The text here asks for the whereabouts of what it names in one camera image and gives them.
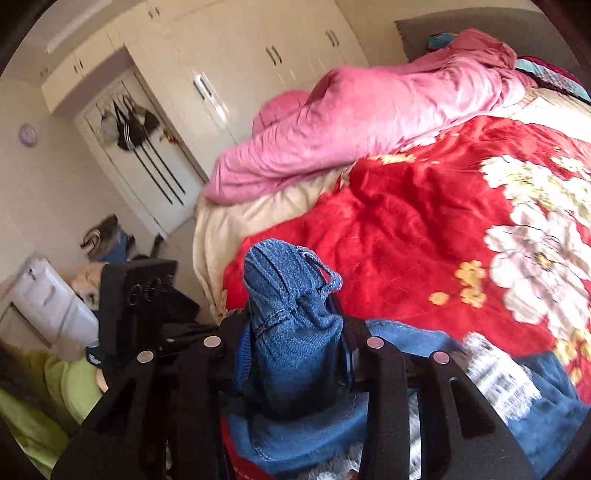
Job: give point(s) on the teal patterned pillow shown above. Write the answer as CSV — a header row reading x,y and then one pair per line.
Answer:
x,y
441,41

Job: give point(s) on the cream blanket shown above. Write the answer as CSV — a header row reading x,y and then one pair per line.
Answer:
x,y
240,217

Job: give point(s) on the white door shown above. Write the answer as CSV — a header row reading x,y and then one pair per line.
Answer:
x,y
152,184

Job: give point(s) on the tan furry dog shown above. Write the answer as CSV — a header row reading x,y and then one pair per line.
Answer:
x,y
87,284

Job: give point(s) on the grey headboard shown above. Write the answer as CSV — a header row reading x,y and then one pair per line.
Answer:
x,y
471,27

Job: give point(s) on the cream wardrobe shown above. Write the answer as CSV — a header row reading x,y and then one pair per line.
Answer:
x,y
258,55

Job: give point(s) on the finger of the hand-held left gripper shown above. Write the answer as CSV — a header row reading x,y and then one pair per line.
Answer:
x,y
184,333

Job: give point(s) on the dark red patterned pillow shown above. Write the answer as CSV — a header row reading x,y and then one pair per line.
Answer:
x,y
554,76

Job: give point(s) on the purple round wall disc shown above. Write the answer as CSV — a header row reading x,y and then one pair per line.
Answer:
x,y
27,135

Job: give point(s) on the hanging dark clothes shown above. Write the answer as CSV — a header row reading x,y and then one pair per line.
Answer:
x,y
131,129

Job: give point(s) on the white box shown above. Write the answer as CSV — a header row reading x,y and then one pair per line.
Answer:
x,y
46,300

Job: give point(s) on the pink quilt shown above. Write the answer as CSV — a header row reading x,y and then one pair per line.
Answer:
x,y
346,120

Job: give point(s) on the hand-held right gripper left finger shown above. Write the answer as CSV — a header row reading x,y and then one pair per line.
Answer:
x,y
240,361

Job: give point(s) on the blue denim pants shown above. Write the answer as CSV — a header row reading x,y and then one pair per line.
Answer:
x,y
291,314

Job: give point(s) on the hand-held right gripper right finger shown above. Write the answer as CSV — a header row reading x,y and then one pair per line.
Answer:
x,y
350,364

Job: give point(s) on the red floral blanket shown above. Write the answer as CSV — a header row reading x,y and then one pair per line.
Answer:
x,y
392,230

